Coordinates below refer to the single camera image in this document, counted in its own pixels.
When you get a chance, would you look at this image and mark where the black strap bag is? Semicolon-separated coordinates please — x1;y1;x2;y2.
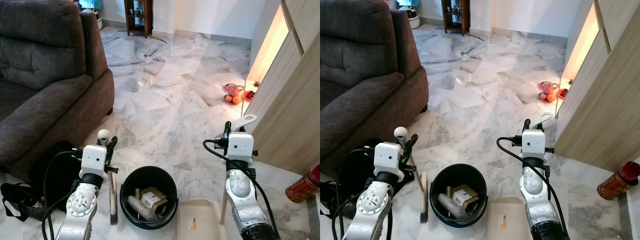
0;182;47;222
320;181;351;218

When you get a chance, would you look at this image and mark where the white round appliance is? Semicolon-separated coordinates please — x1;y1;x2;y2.
397;5;421;29
81;7;104;31

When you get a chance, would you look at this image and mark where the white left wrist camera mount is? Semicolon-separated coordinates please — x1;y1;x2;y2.
374;142;406;182
80;145;109;177

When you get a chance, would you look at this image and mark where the black round bucket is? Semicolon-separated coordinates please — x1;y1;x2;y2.
120;166;179;230
429;163;489;229

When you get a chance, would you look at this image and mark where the dark wooden shelf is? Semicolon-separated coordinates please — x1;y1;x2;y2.
441;0;471;36
123;0;154;39

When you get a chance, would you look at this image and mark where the brown labelled cardboard box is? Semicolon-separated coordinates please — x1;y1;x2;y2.
452;185;481;211
140;187;168;213

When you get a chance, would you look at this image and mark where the light wooden cabinet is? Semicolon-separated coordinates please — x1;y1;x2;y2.
554;0;640;174
242;0;321;177

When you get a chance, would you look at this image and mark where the red plate of oranges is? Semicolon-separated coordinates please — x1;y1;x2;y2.
538;81;560;103
223;83;246;105

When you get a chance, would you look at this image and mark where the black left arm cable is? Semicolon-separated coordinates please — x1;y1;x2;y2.
41;148;84;240
331;146;376;240

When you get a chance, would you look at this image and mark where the black backpack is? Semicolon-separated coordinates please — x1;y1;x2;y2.
27;141;83;213
322;138;383;216

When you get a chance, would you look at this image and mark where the wooden handled brush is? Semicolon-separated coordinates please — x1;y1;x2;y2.
97;129;119;226
394;127;430;224

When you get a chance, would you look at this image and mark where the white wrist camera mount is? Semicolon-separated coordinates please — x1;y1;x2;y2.
227;132;255;162
521;130;547;160
374;142;406;182
80;145;109;177

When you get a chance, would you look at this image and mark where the red cylindrical tin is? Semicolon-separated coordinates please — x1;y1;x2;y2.
285;164;321;204
596;161;640;201

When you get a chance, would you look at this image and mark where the white paper roll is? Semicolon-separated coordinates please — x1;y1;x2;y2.
127;196;157;221
439;194;468;219

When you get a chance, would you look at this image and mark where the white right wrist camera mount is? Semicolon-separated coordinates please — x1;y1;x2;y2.
227;132;255;162
521;130;547;160

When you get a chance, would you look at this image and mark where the dark grey fabric sofa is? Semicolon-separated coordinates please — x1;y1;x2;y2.
320;0;430;177
0;0;116;171

